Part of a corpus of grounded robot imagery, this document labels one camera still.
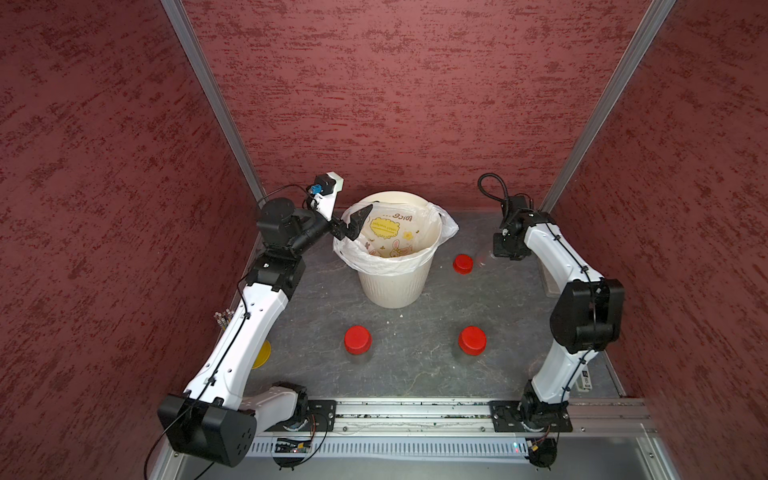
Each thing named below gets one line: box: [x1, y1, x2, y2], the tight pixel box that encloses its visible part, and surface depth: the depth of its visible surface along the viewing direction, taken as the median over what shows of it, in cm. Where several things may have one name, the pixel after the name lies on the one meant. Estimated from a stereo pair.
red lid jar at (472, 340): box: [458, 325, 487, 356], surface depth 77 cm
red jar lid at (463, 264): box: [452, 254, 475, 276], surface depth 105 cm
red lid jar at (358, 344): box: [344, 325, 373, 365], surface depth 77 cm
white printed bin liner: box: [333, 201, 459, 272], surface depth 87 cm
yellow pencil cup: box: [252, 340, 273, 370], surface depth 85 cm
